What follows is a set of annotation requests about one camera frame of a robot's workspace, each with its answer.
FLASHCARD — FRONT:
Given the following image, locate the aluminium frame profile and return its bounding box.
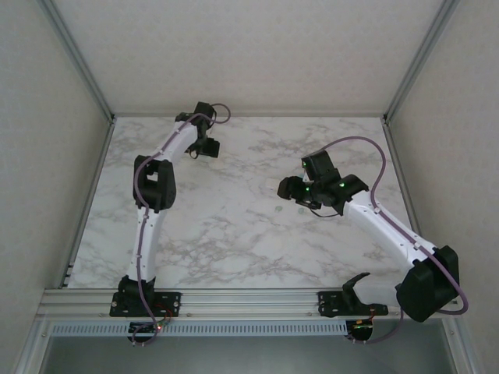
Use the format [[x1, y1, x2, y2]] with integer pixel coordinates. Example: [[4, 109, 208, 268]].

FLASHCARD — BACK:
[[38, 0, 117, 122], [62, 116, 117, 290], [381, 0, 465, 124], [383, 116, 424, 242]]

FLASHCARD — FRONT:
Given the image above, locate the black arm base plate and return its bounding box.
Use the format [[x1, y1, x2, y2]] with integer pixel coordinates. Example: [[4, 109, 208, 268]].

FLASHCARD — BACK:
[[317, 291, 390, 318], [110, 291, 182, 318]]

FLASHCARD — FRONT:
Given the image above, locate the aluminium mounting rail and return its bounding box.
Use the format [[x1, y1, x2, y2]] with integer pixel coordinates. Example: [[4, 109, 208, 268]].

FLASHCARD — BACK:
[[38, 287, 463, 323]]

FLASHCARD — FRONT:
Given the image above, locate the grey slotted cable duct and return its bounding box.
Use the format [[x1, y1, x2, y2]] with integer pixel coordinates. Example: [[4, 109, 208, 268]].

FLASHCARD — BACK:
[[51, 321, 348, 337]]

